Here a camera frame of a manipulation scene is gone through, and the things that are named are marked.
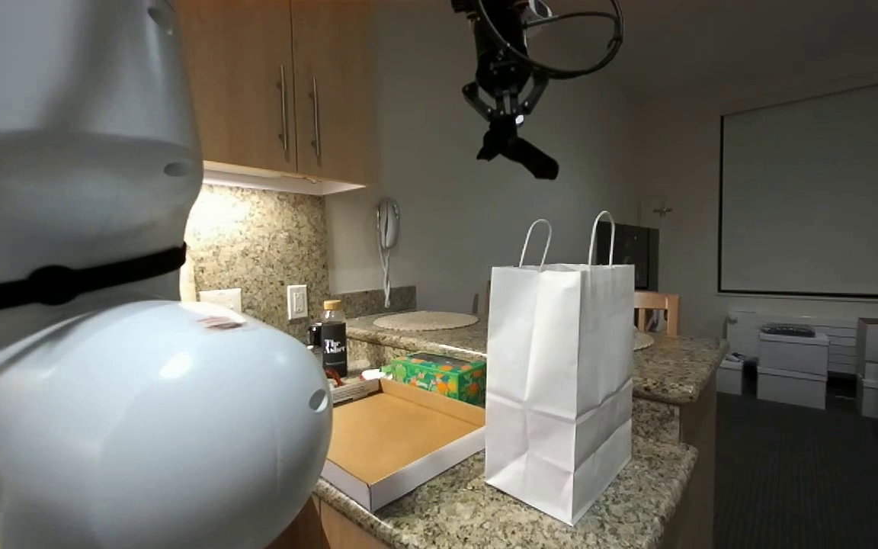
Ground green floral tissue box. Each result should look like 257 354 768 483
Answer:
381 351 490 409

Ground white switch plate on backsplash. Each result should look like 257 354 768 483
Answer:
197 286 247 317

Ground black strap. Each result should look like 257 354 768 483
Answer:
0 240 188 317

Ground wooden dining chair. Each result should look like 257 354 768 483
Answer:
632 290 684 338

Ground white wall outlet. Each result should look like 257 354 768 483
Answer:
284 280 315 328

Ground black bottle with cork cap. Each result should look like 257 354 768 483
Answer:
315 297 351 387

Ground white oval wall device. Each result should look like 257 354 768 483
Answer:
372 195 403 310

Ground white projector screen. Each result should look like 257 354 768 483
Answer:
715 74 878 301

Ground white paper bag with handles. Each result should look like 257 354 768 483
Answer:
481 207 640 529

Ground small white box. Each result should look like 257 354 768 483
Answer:
713 347 746 400

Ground shallow cardboard box tray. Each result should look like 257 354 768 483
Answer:
316 379 490 515

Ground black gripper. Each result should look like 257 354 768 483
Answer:
459 0 556 132

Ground wooden upper wall cabinet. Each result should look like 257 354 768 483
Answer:
170 0 381 199

